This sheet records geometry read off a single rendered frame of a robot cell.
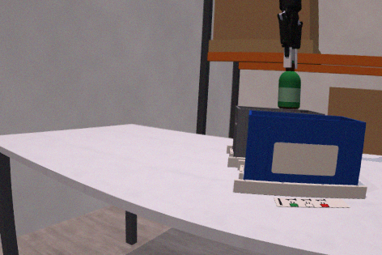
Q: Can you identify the white paper pick list strip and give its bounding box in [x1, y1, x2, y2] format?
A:
[274, 198, 350, 208]

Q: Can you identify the green bottle with pale green label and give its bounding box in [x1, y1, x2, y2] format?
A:
[278, 61, 301, 109]

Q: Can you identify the grey divided crate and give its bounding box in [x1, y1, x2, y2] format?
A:
[232, 106, 325, 158]

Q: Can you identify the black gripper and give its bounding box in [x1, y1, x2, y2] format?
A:
[278, 0, 303, 69]

